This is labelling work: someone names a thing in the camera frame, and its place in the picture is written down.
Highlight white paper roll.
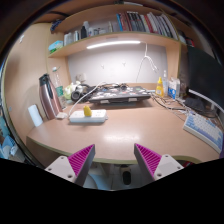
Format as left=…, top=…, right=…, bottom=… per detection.
left=28, top=105, right=43, bottom=127

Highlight row of books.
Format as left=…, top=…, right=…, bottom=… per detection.
left=116, top=11, right=178, bottom=40

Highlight white power strip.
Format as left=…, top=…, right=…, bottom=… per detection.
left=69, top=109, right=107, bottom=123

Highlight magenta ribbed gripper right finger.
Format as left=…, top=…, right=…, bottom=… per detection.
left=134, top=143, right=183, bottom=181

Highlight yellow glue bottle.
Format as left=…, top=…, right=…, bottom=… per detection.
left=156, top=77, right=164, bottom=97

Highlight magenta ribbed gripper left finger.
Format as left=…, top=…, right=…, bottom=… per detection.
left=46, top=144, right=95, bottom=186

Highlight wooden wall shelf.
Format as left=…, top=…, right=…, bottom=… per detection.
left=46, top=3, right=188, bottom=91

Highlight blue and white carton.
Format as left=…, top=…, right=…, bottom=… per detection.
left=168, top=78, right=180, bottom=99

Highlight black headphones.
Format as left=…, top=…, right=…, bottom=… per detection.
left=71, top=84, right=89, bottom=102

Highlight black bottle on shelf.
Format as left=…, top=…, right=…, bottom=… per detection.
left=81, top=26, right=87, bottom=39

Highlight black computer monitor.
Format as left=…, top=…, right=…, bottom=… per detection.
left=187, top=46, right=224, bottom=113

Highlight green tissue box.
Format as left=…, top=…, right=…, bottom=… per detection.
left=48, top=41, right=63, bottom=53

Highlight white and blue keyboard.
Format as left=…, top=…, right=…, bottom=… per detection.
left=183, top=113, right=224, bottom=153

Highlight white bottle on shelf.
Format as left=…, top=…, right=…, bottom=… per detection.
left=83, top=21, right=89, bottom=37

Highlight LED light bar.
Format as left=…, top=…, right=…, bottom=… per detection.
left=86, top=40, right=141, bottom=49

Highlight clear spray bottle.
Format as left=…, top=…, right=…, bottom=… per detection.
left=162, top=70, right=168, bottom=96

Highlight black laptop with stickers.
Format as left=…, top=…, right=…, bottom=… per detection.
left=89, top=86, right=150, bottom=104

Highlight white hanging cable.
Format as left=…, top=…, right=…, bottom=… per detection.
left=135, top=43, right=158, bottom=84

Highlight yellow charger plug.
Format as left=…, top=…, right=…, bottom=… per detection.
left=83, top=106, right=92, bottom=117

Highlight clear plastic water bottle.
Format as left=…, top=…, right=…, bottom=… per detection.
left=52, top=67, right=66, bottom=109

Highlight white charger cable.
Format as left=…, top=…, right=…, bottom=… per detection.
left=67, top=81, right=107, bottom=118

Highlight maroon thermos flask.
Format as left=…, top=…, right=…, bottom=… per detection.
left=39, top=74, right=62, bottom=120

